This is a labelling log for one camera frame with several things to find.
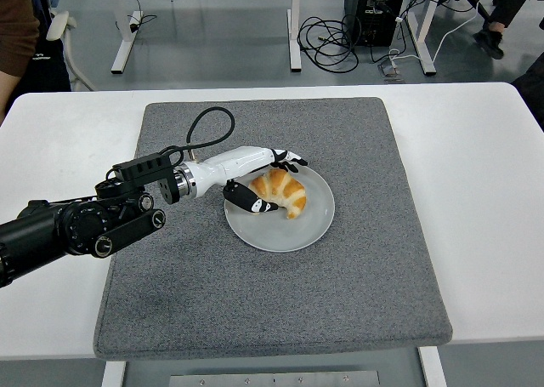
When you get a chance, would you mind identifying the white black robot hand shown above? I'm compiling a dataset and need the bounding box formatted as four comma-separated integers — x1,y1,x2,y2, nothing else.
189,145,309,215

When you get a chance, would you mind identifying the golden croissant bread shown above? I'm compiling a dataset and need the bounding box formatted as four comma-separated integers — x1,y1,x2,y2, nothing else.
248,168,308,220

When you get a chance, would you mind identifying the grey round plate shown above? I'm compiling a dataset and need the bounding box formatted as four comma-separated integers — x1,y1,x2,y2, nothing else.
224,161,337,253

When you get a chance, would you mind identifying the grey metal plate with screws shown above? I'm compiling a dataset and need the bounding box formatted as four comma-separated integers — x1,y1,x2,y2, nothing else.
168,370,382,387

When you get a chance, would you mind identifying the white desk leg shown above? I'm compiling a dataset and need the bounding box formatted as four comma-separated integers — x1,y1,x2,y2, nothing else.
110,0,145,74
405,0,439,77
286,0,304,72

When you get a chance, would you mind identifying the grey fabric mat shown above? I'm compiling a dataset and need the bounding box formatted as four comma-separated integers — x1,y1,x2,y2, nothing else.
93,96,454,361

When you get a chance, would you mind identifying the floor socket box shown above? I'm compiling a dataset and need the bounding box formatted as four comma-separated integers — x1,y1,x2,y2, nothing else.
377,59,405,83

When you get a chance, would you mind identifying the black computer tower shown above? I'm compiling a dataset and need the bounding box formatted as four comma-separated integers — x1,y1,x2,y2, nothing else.
343,0,409,48

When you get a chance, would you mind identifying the white chair armrest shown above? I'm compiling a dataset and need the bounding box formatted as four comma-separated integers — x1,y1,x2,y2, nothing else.
46,10,94,93

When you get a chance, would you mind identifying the white table leg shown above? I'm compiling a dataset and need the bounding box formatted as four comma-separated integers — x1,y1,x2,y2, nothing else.
417,346,448,387
100,360,127,387

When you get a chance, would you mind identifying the person in brown sleeve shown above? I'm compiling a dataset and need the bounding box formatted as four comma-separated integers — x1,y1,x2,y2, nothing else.
0,0,72,116

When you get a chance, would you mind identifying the person with black shoe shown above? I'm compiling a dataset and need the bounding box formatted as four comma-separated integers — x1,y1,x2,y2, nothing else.
472,0,544,60

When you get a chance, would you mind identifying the black fabric object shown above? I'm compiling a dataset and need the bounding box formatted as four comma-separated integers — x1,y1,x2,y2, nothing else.
509,50,544,133

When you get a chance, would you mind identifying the black coiled cable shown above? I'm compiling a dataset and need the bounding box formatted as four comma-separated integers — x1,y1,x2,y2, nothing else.
297,14,362,74

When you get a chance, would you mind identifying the thin black cable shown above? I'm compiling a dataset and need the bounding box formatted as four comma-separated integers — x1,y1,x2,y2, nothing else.
127,0,158,33

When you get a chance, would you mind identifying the white cable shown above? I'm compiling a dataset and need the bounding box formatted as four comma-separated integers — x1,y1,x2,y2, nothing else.
388,0,488,65

